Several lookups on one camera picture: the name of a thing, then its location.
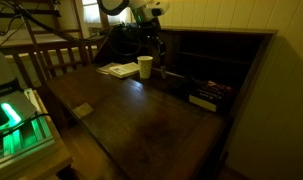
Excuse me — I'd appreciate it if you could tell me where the dark hardcover book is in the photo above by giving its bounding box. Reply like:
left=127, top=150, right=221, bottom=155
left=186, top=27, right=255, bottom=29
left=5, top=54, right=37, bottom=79
left=189, top=81, right=234, bottom=113

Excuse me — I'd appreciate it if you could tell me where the green lit electronic device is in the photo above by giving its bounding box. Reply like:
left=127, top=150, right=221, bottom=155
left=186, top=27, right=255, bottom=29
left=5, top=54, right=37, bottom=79
left=0, top=39, right=56, bottom=168

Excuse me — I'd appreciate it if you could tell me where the wooden railing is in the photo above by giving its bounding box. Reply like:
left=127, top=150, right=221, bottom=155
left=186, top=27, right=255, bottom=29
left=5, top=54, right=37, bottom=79
left=0, top=0, right=105, bottom=87

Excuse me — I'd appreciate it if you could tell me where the open white book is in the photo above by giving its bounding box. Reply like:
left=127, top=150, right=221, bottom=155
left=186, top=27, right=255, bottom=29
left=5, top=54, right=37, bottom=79
left=109, top=62, right=139, bottom=79

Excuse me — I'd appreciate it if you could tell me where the white dotted paper cup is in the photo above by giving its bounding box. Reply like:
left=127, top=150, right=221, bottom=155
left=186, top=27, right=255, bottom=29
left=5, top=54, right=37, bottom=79
left=137, top=56, right=153, bottom=79

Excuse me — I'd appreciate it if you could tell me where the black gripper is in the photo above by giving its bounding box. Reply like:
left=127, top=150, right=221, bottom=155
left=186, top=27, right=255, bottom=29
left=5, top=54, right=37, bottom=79
left=108, top=18, right=162, bottom=56

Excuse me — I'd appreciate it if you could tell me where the black cable bundle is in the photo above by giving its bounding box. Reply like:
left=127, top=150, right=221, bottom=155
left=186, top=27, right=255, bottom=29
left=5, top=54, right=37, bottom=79
left=0, top=0, right=115, bottom=48

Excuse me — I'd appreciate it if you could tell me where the dark marker pen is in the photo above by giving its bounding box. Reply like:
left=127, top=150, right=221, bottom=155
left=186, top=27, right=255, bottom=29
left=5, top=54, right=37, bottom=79
left=159, top=41, right=166, bottom=79

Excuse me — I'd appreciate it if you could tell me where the beige paper sheet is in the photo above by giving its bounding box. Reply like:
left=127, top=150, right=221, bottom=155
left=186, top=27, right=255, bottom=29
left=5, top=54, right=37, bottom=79
left=97, top=62, right=121, bottom=74

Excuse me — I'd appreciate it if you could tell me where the dark wooden secretary desk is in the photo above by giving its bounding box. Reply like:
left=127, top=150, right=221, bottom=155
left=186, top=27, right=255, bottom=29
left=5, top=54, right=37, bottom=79
left=47, top=28, right=275, bottom=180

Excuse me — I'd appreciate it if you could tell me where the small paper card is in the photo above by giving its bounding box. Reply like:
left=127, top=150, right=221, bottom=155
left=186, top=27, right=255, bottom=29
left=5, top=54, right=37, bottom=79
left=72, top=103, right=93, bottom=119

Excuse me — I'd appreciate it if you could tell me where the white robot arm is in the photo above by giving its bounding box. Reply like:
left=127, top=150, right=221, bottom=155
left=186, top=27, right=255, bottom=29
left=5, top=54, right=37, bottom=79
left=97, top=0, right=170, bottom=56

